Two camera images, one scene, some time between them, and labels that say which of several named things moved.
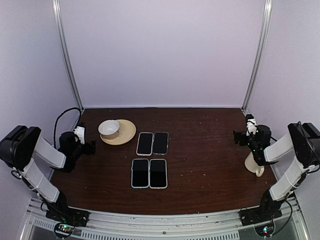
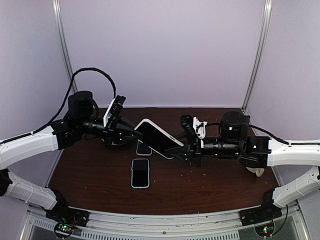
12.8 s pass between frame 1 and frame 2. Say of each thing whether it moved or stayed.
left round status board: stayed
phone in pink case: stayed
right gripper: moved
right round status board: stayed
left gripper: moved
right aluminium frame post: stayed
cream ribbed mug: stayed
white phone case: moved
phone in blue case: stayed
